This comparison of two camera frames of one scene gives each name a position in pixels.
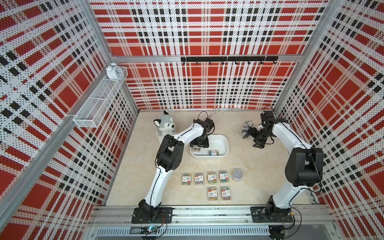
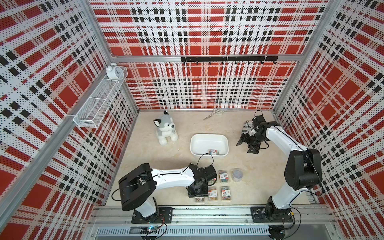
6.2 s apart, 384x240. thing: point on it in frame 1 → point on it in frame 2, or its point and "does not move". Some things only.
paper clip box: [226, 193] does not move
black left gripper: [205, 144] → [192, 194]
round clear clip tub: [237, 175] does not move
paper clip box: [196, 148] → [200, 199]
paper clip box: [212, 193] does not move
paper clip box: [223, 177] does not move
